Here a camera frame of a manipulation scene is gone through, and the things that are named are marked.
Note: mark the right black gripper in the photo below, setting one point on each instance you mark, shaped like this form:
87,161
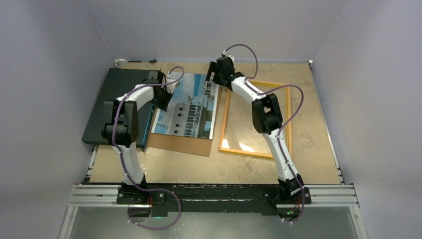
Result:
213,67

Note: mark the brown backing board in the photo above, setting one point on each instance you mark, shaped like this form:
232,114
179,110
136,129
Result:
189,145

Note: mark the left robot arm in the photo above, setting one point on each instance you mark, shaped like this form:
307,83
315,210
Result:
121,128

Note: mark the clear acrylic sheet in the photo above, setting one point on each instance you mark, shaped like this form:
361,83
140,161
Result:
244,128

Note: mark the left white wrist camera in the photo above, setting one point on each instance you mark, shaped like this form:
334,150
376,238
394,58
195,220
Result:
172,83

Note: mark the building and sky photo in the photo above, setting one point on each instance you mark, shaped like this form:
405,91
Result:
192,109

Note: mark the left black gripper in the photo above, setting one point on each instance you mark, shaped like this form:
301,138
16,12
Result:
164,105

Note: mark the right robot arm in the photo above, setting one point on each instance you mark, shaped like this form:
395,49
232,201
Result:
267,120

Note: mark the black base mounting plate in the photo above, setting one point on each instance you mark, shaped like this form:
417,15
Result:
162,198

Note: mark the aluminium rail frame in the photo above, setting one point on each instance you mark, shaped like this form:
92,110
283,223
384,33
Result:
322,196

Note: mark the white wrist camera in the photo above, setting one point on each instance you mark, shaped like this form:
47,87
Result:
172,83
226,54

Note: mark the yellow picture frame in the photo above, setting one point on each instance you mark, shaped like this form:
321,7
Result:
224,132

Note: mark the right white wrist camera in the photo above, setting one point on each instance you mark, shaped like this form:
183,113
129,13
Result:
226,54

